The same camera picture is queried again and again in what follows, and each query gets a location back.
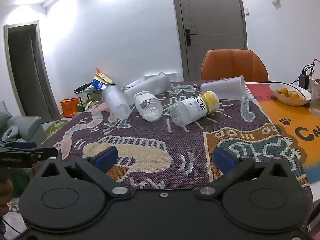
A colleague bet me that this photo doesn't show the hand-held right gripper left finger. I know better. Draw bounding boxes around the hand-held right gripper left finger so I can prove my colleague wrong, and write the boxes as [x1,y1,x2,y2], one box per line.
[37,146,132,201]

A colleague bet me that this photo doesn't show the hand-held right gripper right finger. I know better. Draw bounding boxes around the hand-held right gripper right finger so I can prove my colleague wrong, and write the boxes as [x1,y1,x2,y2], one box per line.
[196,147,293,201]

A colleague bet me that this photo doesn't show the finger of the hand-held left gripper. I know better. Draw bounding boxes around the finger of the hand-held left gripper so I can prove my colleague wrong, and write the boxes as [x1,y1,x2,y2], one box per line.
[4,141,37,152]
[31,147,59,167]

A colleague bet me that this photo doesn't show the wide frosted plastic cup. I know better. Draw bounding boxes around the wide frosted plastic cup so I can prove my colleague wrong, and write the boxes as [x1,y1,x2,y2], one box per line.
[200,75,246,101]

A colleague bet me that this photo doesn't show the tall frosted plastic cup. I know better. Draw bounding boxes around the tall frosted plastic cup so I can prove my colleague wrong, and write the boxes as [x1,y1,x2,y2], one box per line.
[122,72,172,105]

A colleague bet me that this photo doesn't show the patterned woven tablecloth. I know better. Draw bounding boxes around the patterned woven tablecloth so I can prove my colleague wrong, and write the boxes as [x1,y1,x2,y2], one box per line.
[41,80,313,230]

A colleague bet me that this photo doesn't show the orange paper bag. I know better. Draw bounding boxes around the orange paper bag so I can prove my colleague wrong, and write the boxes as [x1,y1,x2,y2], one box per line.
[60,98,80,118]

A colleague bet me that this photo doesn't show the frosted bottle left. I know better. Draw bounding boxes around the frosted bottle left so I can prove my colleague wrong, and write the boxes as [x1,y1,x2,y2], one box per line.
[101,84,132,120]

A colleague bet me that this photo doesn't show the yellow label plastic bottle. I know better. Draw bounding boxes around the yellow label plastic bottle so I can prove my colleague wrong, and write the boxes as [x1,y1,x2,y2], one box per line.
[170,90,220,127]

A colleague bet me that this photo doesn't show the clear plastic bottle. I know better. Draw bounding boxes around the clear plastic bottle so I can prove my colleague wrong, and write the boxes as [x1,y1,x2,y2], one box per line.
[134,91,163,122]

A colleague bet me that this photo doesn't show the orange cartoon table mat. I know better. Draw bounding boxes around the orange cartoon table mat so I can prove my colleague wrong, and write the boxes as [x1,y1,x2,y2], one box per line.
[246,82,320,185]

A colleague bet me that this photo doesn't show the cluttered black side rack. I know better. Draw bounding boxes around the cluttered black side rack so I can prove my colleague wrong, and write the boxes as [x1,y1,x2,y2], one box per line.
[73,67,113,107]

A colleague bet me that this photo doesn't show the dark wooden door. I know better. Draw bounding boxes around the dark wooden door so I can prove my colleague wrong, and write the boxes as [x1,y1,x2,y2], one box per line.
[3,21,61,124]

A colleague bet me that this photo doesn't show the clear plastic bag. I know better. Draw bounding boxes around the clear plastic bag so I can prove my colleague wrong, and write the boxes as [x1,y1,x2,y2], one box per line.
[121,78,146,89]

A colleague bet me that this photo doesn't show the white fruit bowl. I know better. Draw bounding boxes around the white fruit bowl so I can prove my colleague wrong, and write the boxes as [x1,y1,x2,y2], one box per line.
[269,83,312,106]

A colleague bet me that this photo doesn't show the orange leather chair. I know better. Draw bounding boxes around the orange leather chair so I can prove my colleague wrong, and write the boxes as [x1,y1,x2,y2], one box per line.
[200,49,269,83]

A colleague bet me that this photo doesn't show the clear drinking glass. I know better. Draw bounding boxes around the clear drinking glass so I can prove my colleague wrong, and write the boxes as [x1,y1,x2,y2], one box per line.
[309,83,320,118]

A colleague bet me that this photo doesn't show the black charger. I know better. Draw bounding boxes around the black charger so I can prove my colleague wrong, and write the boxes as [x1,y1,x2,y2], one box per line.
[299,73,311,89]

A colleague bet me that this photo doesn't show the grey door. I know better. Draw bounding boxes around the grey door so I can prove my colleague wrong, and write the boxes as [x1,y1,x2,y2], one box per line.
[169,0,248,81]

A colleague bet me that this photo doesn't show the black cable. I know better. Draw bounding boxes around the black cable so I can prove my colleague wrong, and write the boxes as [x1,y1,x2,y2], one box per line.
[268,81,307,98]

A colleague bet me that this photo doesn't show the black door lock handle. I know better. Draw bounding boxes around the black door lock handle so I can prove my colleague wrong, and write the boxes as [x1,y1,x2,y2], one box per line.
[185,27,198,47]

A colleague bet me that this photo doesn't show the red and black cables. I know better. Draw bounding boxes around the red and black cables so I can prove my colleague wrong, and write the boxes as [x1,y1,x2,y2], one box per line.
[303,59,320,76]

